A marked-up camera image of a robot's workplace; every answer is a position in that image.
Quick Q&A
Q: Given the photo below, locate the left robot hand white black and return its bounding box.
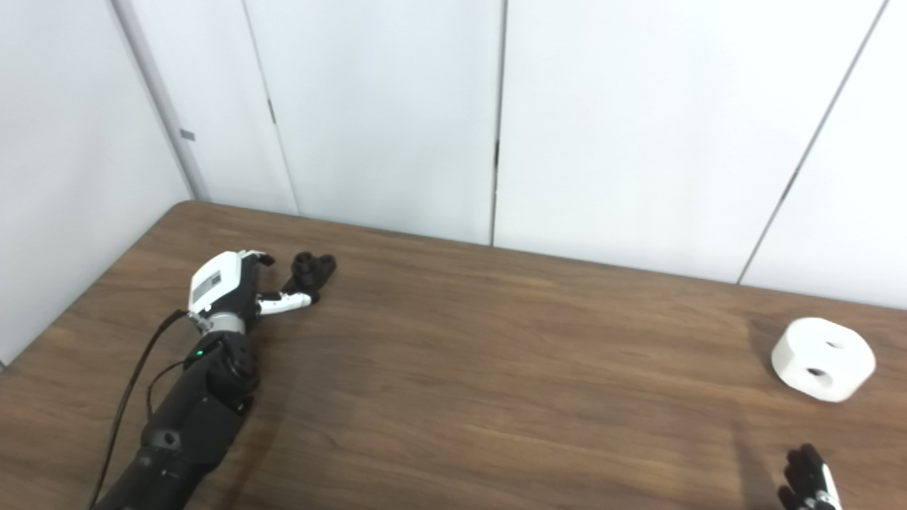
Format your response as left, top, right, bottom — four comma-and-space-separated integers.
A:
186, 249, 315, 335

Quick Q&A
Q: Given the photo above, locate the round white plastic piece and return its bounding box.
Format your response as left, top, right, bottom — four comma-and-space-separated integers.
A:
770, 317, 877, 404

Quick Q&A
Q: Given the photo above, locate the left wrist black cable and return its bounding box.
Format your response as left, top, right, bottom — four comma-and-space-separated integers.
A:
87, 309, 213, 510

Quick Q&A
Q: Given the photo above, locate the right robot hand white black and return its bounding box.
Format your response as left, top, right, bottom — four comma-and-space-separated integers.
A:
777, 443, 844, 510

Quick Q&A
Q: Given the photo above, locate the black plastic holder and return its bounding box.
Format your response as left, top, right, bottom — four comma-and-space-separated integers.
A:
281, 251, 338, 306

